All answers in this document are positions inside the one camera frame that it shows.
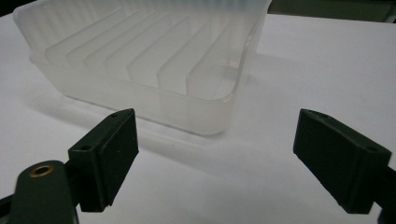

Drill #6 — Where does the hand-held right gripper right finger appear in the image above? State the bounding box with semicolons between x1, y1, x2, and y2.
292;108;392;215

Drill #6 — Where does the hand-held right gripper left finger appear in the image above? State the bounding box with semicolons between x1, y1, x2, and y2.
67;107;140;213

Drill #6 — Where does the translucent plastic divided box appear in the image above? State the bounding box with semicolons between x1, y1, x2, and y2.
12;0;273;136

